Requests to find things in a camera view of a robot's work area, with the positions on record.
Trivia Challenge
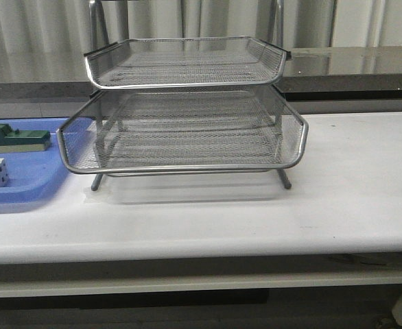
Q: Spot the clear tape patch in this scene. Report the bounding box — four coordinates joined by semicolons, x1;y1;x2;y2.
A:
83;187;111;204

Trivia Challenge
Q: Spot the blue plastic tray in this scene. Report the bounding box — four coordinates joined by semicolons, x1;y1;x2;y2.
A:
0;117;68;204

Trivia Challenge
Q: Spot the dark back counter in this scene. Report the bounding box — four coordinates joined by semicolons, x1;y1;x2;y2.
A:
0;46;402;101

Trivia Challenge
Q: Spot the green terminal block module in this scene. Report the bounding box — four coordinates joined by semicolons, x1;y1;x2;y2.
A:
0;123;51;154

